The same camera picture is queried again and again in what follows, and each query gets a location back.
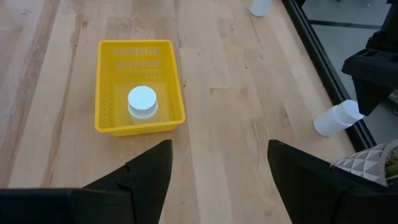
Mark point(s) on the yellow plastic basket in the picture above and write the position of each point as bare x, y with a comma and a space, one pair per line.
105, 93

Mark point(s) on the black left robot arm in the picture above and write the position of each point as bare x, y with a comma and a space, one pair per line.
391, 21

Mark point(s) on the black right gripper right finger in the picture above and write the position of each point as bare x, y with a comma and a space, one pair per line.
311, 193

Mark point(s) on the black aluminium table frame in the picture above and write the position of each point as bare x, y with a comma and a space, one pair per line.
314, 46

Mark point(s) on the white grey triangle-pattern planter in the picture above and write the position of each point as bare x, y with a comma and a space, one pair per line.
363, 163

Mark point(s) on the green succulent plant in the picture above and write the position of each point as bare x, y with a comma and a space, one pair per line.
392, 170

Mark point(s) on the white pill bottle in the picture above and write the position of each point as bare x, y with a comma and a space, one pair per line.
332, 121
142, 98
260, 7

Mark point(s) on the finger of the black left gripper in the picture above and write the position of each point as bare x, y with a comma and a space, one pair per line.
370, 95

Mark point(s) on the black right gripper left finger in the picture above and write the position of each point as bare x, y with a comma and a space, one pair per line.
146, 180

